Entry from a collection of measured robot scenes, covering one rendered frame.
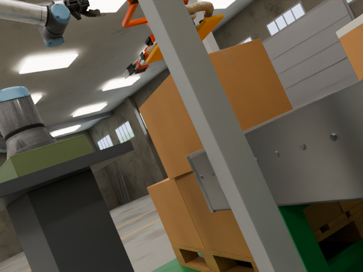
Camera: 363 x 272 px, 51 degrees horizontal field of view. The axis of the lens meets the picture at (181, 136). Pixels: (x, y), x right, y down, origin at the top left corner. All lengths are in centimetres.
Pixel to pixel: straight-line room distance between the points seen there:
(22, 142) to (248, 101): 86
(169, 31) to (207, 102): 15
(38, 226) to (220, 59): 90
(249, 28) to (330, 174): 1103
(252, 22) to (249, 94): 1014
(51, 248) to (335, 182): 93
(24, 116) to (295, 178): 101
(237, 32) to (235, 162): 1132
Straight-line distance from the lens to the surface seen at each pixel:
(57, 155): 145
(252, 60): 164
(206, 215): 182
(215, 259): 198
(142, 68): 238
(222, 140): 69
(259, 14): 1157
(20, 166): 140
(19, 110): 151
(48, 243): 136
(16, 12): 183
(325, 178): 79
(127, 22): 171
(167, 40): 73
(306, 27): 1083
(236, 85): 155
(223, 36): 1228
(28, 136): 148
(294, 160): 83
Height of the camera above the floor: 59
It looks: 4 degrees up
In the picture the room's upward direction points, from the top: 24 degrees counter-clockwise
